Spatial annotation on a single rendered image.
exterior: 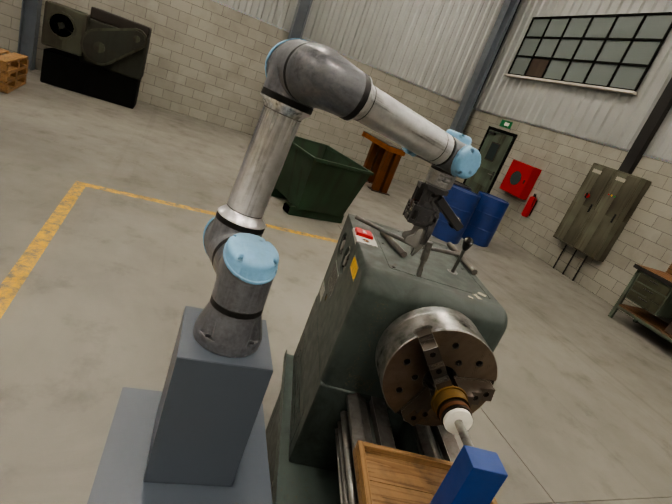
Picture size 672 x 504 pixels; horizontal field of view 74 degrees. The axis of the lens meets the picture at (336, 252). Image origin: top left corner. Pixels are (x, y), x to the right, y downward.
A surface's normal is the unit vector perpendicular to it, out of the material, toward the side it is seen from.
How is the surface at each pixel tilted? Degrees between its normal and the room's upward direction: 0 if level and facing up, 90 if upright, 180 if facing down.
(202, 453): 90
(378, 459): 0
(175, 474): 90
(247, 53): 90
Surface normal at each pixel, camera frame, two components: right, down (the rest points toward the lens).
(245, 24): 0.29, 0.43
